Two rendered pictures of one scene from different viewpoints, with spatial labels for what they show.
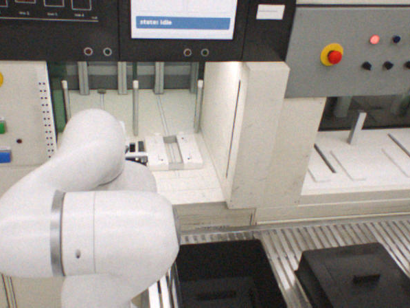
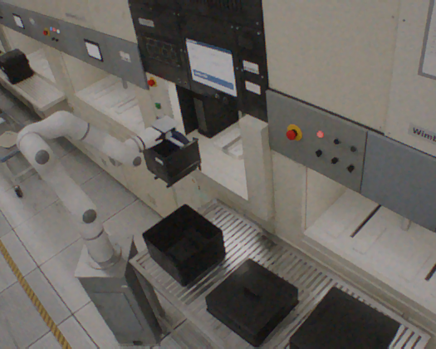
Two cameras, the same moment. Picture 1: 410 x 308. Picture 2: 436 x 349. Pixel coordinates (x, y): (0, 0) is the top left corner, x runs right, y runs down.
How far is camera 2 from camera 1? 1.56 m
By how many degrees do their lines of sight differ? 54
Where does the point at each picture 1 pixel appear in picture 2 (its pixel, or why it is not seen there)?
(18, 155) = not seen: hidden behind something
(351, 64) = (311, 146)
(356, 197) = (341, 261)
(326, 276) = (237, 276)
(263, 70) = (246, 124)
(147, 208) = (31, 146)
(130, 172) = (109, 143)
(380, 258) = (280, 294)
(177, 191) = (242, 184)
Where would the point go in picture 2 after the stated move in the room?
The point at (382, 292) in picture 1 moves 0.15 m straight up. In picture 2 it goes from (248, 304) to (246, 283)
